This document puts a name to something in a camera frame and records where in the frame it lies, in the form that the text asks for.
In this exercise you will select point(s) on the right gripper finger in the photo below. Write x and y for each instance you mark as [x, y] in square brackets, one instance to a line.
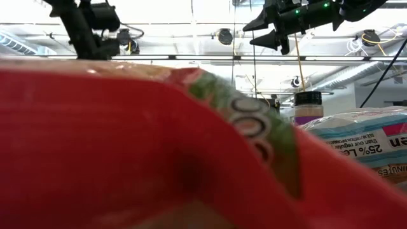
[270, 40]
[265, 20]

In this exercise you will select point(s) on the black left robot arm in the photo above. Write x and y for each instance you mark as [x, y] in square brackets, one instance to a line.
[79, 35]

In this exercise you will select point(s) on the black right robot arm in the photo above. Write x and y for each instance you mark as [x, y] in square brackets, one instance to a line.
[362, 8]

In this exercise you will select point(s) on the dark equipment box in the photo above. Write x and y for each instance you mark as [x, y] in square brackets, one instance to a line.
[274, 105]

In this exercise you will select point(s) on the black-lidded spice jar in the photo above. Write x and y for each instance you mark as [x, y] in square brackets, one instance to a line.
[308, 108]

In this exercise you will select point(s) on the blue white ramen packet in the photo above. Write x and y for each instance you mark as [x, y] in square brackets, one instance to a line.
[365, 140]

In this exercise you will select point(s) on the orange-red ramen packet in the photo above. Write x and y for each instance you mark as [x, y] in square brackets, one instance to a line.
[95, 143]

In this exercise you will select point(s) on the ceiling light rail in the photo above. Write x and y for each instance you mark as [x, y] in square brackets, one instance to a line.
[203, 58]

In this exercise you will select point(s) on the silver ventilation duct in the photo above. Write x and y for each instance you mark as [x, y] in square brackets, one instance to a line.
[353, 74]

